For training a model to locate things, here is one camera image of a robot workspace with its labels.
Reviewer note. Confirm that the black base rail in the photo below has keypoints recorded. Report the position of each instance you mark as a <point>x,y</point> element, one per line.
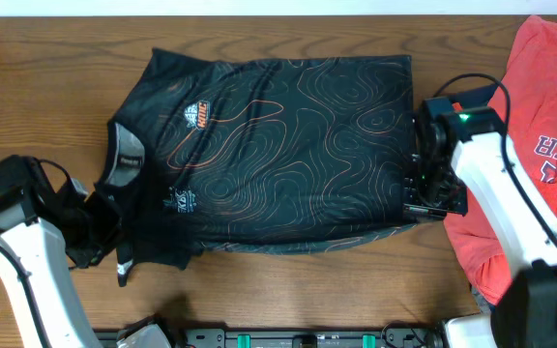
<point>395,334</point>

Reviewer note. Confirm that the navy blue garment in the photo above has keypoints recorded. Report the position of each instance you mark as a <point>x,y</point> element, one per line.
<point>478,97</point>

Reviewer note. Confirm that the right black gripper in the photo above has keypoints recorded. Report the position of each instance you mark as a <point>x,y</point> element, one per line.
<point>413,203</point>

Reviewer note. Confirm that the red t-shirt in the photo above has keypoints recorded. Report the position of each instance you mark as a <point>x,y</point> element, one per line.
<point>531,80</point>

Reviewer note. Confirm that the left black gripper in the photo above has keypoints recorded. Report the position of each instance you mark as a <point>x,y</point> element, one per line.
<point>112,222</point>

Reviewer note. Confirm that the black orange-patterned jersey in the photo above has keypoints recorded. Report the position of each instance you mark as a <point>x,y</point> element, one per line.
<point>276,156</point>

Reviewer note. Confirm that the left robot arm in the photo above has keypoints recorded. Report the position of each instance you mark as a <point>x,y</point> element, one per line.
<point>39,239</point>

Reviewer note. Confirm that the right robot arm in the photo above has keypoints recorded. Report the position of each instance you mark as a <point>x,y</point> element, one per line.
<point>462,152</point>

